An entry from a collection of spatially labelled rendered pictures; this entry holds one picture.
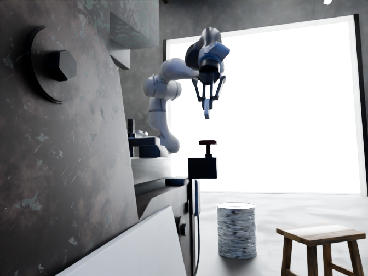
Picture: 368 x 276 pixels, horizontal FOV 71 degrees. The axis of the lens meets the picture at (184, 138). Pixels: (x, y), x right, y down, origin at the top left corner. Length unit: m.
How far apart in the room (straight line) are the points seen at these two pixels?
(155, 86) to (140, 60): 4.74
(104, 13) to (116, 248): 0.43
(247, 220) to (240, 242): 0.16
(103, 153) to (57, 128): 0.09
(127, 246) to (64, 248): 0.12
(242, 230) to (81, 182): 1.71
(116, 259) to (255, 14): 5.77
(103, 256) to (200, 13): 5.92
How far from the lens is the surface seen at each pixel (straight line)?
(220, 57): 1.01
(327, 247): 1.72
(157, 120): 1.47
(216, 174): 0.84
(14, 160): 0.27
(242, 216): 1.96
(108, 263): 0.38
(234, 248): 2.01
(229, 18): 5.98
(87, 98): 0.36
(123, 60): 0.85
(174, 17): 6.25
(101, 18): 0.57
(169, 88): 1.43
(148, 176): 0.64
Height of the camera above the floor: 0.70
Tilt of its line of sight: 5 degrees up
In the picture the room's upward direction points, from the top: 1 degrees counter-clockwise
